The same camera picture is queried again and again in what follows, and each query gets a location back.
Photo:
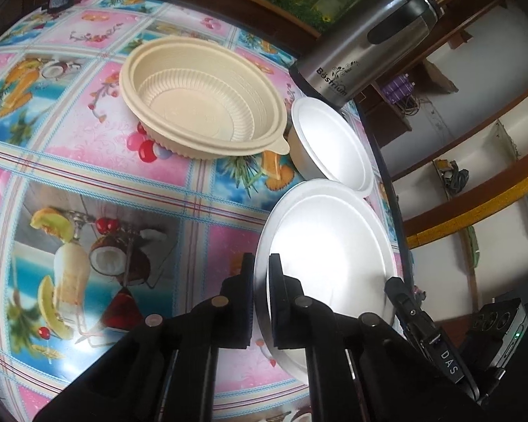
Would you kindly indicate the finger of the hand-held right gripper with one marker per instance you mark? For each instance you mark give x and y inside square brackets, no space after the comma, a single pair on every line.
[444,356]

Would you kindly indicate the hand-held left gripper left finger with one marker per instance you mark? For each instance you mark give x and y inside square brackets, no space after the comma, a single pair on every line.
[246,299]

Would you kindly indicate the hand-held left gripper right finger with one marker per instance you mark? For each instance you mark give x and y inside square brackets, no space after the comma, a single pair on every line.
[278,307]

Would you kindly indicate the white paper plate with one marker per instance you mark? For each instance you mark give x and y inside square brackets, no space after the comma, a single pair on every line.
[325,263]

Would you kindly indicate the white paper bowl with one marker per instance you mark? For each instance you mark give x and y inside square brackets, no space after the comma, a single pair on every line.
[330,145]

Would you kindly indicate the wooden shelf unit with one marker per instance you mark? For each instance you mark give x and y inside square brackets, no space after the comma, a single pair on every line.
[449,215]

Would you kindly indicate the purple packets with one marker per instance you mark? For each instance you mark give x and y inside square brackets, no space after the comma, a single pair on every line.
[398,89]

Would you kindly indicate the stainless steel thermos jug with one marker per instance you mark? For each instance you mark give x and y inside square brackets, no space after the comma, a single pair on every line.
[361,48]

